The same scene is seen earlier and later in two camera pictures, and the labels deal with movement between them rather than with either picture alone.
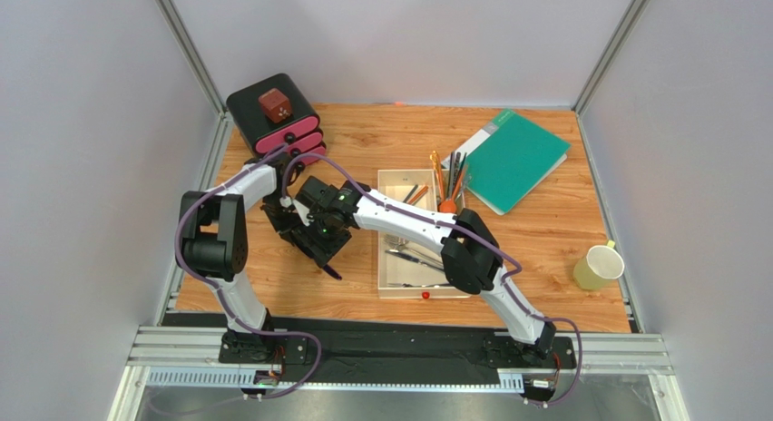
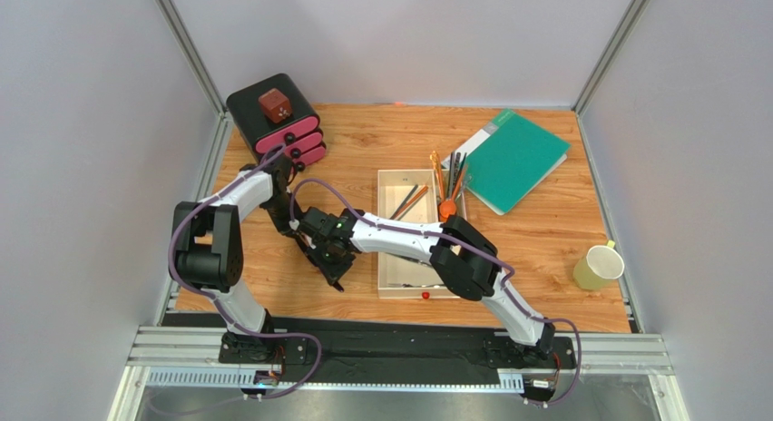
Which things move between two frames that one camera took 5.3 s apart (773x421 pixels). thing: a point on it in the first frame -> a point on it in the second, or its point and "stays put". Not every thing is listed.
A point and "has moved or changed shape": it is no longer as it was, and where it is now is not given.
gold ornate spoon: x=436 y=161 stays put
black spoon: x=456 y=170 stays put
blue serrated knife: x=332 y=271 has moved or changed shape
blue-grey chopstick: x=410 y=193 stays put
